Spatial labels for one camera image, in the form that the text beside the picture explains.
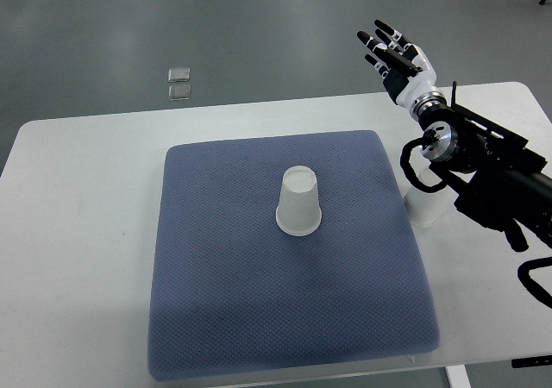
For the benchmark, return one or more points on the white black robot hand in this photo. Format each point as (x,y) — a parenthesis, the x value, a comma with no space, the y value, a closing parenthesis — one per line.
(406,71)

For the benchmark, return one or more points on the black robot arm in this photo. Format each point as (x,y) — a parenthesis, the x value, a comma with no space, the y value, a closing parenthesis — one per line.
(499,182)

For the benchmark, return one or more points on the white paper cup on cushion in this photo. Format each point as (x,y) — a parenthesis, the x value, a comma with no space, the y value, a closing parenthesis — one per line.
(298,212)

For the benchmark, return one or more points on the upper metal floor plate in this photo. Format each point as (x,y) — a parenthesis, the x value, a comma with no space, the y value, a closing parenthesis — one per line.
(179,74)

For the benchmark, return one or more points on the blue quilted cushion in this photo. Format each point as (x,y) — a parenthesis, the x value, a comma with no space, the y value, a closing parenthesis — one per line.
(233,293)

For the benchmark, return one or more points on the white table leg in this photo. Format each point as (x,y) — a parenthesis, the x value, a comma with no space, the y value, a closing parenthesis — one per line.
(457,376)

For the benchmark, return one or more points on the black table control panel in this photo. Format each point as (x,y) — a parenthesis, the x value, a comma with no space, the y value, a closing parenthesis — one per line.
(543,360)

